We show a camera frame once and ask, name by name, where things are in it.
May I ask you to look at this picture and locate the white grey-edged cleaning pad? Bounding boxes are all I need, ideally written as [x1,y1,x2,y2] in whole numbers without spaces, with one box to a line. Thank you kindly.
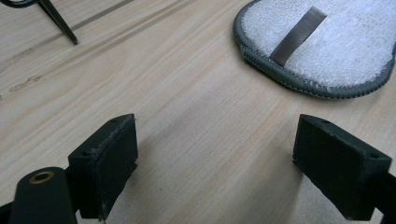
[233,0,396,100]

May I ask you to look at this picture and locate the black metal stand leg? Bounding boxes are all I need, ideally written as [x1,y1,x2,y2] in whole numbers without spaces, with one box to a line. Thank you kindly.
[0,0,79,46]

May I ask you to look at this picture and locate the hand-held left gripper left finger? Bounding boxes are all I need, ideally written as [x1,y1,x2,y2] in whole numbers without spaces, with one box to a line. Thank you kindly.
[67,113,139,222]

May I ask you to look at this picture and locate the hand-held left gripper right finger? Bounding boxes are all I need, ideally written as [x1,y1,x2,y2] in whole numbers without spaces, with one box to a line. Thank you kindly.
[292,113,393,222]

